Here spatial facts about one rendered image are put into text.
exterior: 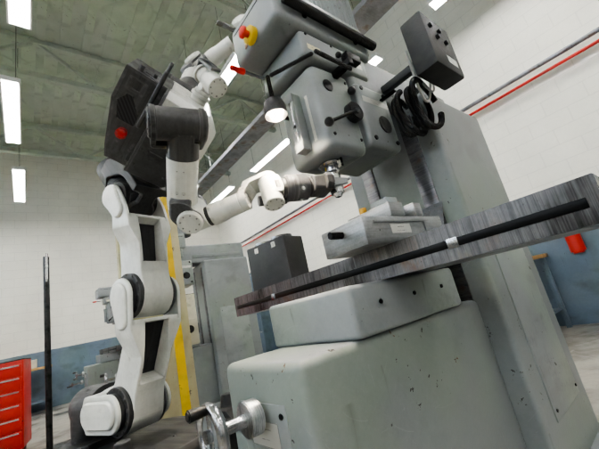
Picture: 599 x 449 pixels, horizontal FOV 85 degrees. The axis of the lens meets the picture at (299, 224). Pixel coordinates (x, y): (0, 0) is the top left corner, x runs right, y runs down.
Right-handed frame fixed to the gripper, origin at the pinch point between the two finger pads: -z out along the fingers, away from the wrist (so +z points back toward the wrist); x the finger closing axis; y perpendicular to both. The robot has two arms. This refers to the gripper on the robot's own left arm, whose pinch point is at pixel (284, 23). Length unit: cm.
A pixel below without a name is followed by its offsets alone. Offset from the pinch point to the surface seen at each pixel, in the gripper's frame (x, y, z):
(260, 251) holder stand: -5, -92, -8
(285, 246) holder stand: -5, -87, -20
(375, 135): -9, -41, -46
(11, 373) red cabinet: -15, -321, 335
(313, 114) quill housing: 10, -40, -32
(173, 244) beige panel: -45, -119, 119
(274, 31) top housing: 19.6, -16.4, -17.0
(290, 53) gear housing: 13.4, -20.9, -19.6
